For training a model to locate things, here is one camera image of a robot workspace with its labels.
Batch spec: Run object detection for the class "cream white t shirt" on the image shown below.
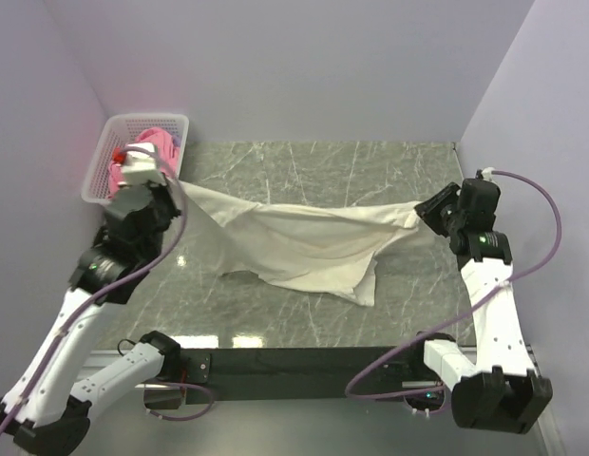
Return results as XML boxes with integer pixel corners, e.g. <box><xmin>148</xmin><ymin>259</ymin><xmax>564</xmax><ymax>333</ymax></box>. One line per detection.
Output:
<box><xmin>182</xmin><ymin>182</ymin><xmax>433</xmax><ymax>307</ymax></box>

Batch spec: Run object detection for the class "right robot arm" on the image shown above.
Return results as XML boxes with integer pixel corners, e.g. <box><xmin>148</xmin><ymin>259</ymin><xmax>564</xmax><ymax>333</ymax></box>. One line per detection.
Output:
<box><xmin>415</xmin><ymin>178</ymin><xmax>553</xmax><ymax>434</ymax></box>

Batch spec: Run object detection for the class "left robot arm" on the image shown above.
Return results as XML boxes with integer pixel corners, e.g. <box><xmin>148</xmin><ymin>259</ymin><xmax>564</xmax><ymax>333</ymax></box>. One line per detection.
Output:
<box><xmin>0</xmin><ymin>182</ymin><xmax>181</xmax><ymax>455</ymax></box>

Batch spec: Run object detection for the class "pink t shirt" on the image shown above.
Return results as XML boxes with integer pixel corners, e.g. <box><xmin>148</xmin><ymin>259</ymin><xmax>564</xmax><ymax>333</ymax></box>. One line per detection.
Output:
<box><xmin>107</xmin><ymin>127</ymin><xmax>181</xmax><ymax>199</ymax></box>

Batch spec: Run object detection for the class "white plastic laundry basket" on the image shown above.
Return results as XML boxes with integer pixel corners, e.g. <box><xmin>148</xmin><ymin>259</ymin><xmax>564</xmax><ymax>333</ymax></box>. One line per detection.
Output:
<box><xmin>81</xmin><ymin>112</ymin><xmax>189</xmax><ymax>204</ymax></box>

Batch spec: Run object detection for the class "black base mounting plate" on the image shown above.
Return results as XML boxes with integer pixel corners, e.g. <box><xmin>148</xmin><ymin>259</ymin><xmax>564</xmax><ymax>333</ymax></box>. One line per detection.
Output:
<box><xmin>158</xmin><ymin>347</ymin><xmax>445</xmax><ymax>410</ymax></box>

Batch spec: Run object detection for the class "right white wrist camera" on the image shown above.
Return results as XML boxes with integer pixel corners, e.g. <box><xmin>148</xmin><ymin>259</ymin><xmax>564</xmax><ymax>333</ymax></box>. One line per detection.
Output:
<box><xmin>475</xmin><ymin>166</ymin><xmax>495</xmax><ymax>181</ymax></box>

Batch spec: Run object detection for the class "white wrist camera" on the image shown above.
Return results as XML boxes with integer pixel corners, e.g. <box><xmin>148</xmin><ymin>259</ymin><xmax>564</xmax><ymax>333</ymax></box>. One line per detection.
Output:
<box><xmin>475</xmin><ymin>166</ymin><xmax>495</xmax><ymax>181</ymax></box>
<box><xmin>109</xmin><ymin>142</ymin><xmax>166</xmax><ymax>188</ymax></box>

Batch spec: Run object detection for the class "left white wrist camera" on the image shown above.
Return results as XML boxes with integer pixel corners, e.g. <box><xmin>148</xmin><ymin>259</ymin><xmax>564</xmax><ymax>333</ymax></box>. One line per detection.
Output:
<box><xmin>109</xmin><ymin>142</ymin><xmax>166</xmax><ymax>188</ymax></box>

